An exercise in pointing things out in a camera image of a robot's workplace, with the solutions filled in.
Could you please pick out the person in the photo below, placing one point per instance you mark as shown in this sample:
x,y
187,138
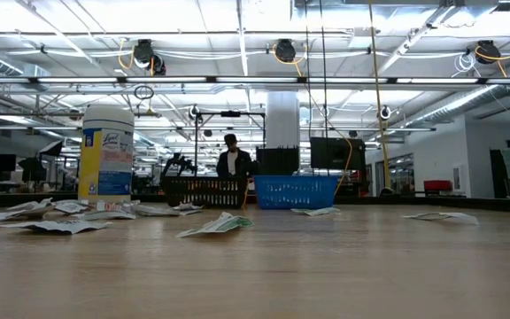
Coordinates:
x,y
233,164

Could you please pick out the black equipment box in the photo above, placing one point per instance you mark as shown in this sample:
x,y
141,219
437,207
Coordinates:
x,y
277,161

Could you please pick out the framed wall picture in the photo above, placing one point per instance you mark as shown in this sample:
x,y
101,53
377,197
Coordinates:
x,y
457,177

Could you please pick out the glass door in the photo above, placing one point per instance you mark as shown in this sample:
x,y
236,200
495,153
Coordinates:
x,y
396,175

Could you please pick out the black slotted plastic basket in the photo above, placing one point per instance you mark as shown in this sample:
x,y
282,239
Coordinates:
x,y
206,192

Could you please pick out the white building column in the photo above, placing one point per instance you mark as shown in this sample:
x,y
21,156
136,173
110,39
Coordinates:
x,y
282,119

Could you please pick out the white red printed packet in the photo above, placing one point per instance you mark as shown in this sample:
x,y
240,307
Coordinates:
x,y
110,206

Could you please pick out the black background rig frame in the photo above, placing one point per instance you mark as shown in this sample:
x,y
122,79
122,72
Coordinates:
x,y
230,114

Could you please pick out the red storage bin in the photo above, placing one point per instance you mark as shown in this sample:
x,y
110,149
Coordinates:
x,y
437,185

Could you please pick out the Lysol wipes canister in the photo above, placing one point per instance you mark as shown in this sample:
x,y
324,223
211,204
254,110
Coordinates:
x,y
109,168

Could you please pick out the black background robot arm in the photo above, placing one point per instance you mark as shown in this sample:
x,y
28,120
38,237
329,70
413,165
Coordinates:
x,y
180,164

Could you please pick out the small black ceiling reel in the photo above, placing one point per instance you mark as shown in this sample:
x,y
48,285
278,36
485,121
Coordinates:
x,y
384,113
194,111

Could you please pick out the white green bandage packet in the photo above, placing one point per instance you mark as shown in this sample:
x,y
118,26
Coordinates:
x,y
224,225

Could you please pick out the blue slotted plastic basket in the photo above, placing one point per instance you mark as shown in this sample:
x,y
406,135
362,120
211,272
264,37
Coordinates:
x,y
297,192

